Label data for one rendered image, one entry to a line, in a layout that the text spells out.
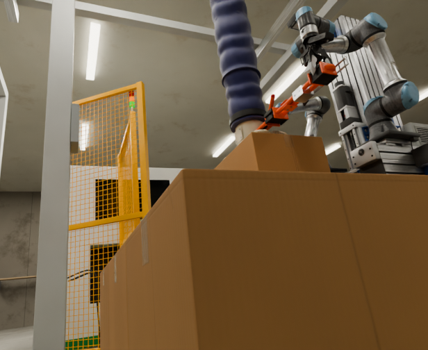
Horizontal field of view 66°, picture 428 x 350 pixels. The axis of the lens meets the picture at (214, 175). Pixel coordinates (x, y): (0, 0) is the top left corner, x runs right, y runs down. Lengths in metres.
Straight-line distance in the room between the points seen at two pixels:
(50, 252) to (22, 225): 9.46
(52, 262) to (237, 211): 1.96
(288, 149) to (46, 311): 1.60
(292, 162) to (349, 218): 1.16
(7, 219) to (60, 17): 9.30
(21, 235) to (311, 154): 10.62
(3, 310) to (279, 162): 10.53
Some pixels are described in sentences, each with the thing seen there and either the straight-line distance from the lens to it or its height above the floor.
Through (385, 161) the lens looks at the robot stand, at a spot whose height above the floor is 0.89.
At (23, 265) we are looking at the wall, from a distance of 11.48.
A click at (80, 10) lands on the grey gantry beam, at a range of 3.93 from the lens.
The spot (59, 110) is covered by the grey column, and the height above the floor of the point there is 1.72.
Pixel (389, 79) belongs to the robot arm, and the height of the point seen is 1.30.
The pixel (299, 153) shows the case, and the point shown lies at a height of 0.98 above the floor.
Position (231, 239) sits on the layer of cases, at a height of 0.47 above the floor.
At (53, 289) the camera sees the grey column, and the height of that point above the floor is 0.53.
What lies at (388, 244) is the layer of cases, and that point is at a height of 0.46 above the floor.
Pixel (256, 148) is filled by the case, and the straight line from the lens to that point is 1.46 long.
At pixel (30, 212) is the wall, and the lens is 11.75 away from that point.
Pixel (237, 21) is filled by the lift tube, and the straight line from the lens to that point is 2.20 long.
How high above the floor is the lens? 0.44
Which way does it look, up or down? 19 degrees up
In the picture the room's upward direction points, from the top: 7 degrees counter-clockwise
